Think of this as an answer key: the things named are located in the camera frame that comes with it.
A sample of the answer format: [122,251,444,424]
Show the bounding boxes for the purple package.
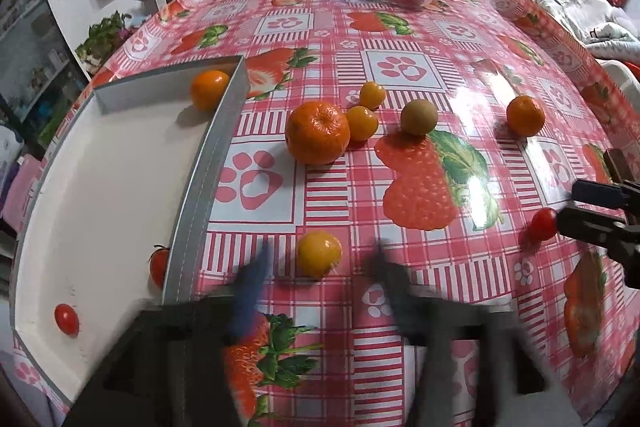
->
[0,124,47,235]

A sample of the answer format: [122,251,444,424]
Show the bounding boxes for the red cherry tomato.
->
[530,207,558,243]
[54,303,80,336]

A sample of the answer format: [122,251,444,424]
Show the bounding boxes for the small orange kumquat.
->
[359,81,387,110]
[345,106,380,142]

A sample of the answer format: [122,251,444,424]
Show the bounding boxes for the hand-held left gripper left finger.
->
[87,239,276,427]

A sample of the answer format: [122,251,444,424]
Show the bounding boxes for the grey blanket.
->
[517,0,640,60]

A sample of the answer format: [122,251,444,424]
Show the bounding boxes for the medium orange mandarin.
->
[506,95,546,138]
[190,70,231,112]

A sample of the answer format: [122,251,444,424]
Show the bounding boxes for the grey shallow box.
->
[9,55,251,403]

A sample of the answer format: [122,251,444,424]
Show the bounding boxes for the red tomato with stem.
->
[149,245,171,289]

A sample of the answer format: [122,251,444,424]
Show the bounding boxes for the green potted plant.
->
[75,11,134,76]

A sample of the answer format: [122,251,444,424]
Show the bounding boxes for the brown kiwi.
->
[400,99,439,137]

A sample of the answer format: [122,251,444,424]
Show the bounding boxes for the small yellow orange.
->
[296,231,344,281]

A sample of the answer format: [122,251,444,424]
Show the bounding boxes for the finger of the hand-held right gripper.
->
[571,179,640,211]
[556,204,640,289]

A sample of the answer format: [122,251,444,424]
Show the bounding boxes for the glass display cabinet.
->
[0,0,90,150]

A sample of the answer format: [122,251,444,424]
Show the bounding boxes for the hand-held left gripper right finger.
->
[369,247,551,427]

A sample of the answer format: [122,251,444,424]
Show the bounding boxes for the large orange mandarin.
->
[285,101,351,166]

